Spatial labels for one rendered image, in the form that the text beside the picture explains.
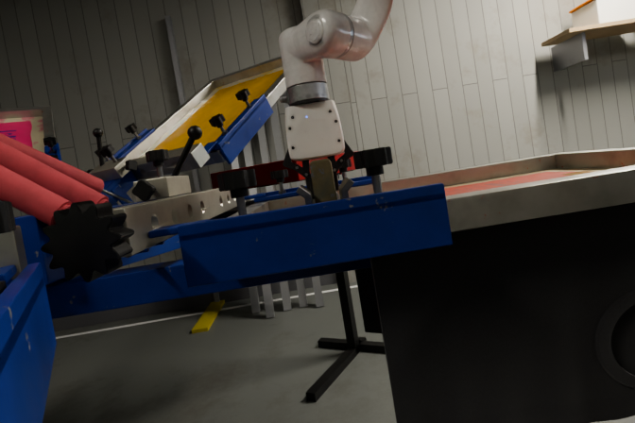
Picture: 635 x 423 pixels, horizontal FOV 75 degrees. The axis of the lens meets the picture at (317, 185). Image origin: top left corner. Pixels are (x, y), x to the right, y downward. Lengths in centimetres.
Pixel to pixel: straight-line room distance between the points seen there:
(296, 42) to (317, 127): 15
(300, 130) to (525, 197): 39
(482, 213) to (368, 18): 43
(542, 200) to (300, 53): 44
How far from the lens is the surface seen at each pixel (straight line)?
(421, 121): 390
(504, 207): 52
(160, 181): 74
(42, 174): 96
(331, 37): 69
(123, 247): 44
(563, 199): 55
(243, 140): 126
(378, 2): 78
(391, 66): 392
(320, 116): 74
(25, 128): 227
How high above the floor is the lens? 105
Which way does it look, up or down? 2 degrees down
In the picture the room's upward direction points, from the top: 9 degrees counter-clockwise
